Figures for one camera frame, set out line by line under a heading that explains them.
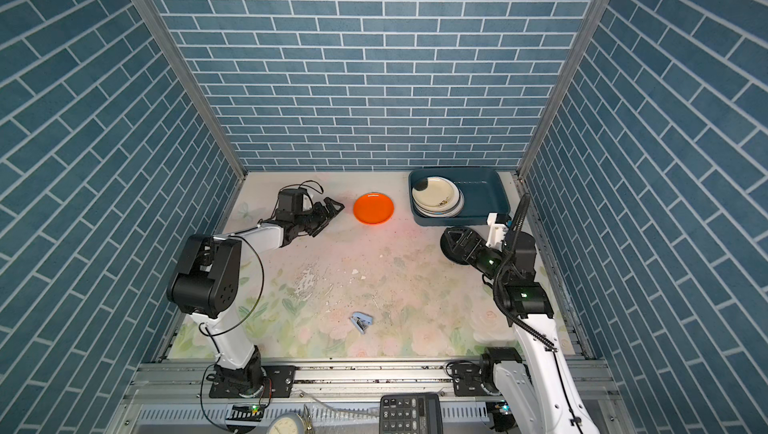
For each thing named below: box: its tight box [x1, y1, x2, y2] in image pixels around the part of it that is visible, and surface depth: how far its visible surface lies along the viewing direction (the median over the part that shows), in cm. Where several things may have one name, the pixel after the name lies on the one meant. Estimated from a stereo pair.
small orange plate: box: [353, 192, 395, 225], surface depth 111 cm
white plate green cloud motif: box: [413, 198, 465, 218], surface depth 107 cm
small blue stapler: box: [349, 312, 373, 335], surface depth 84 cm
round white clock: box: [266, 412, 305, 434], surface depth 66 cm
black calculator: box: [379, 393, 443, 434], surface depth 69 cm
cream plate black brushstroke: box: [412, 176, 460, 212], surface depth 111 cm
